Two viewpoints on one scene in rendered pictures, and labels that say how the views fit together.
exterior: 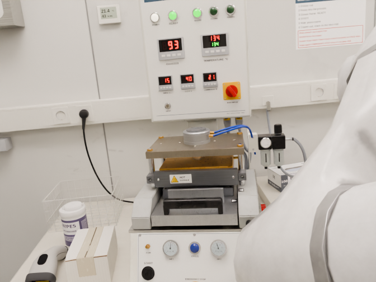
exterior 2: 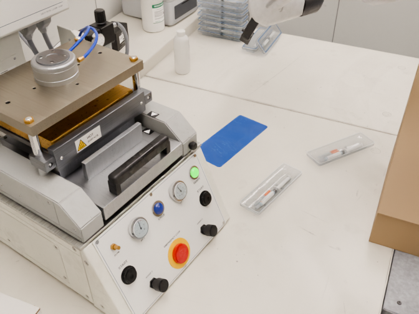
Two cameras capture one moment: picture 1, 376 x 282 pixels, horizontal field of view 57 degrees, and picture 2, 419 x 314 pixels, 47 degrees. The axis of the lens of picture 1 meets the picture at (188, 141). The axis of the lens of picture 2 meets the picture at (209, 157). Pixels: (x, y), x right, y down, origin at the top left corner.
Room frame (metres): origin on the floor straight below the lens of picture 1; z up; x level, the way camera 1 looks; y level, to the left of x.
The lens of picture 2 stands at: (0.41, 0.56, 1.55)
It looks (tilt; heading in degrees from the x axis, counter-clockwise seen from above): 39 degrees down; 296
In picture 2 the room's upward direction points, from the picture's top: straight up
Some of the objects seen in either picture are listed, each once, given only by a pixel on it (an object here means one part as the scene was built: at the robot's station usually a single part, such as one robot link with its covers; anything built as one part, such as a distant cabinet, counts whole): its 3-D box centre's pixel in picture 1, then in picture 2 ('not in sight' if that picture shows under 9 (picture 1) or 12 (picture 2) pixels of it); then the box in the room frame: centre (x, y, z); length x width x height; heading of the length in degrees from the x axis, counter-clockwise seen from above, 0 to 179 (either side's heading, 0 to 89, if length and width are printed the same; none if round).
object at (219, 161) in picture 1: (201, 155); (65, 94); (1.00, -0.03, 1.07); 0.22 x 0.17 x 0.10; 81
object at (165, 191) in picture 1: (200, 182); (70, 131); (1.00, -0.03, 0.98); 0.20 x 0.17 x 0.03; 81
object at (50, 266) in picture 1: (50, 260); not in sight; (0.96, 0.45, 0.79); 0.20 x 0.08 x 0.08; 1
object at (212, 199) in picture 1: (192, 206); (140, 162); (0.82, 0.00, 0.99); 0.15 x 0.02 x 0.04; 81
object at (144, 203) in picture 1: (151, 198); (40, 191); (0.95, 0.12, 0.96); 0.25 x 0.05 x 0.07; 171
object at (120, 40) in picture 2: not in sight; (115, 36); (1.37, -0.70, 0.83); 0.09 x 0.06 x 0.07; 98
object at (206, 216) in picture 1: (198, 192); (88, 144); (0.95, -0.02, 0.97); 0.30 x 0.22 x 0.08; 171
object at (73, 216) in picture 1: (75, 224); not in sight; (1.12, 0.42, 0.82); 0.09 x 0.09 x 0.15
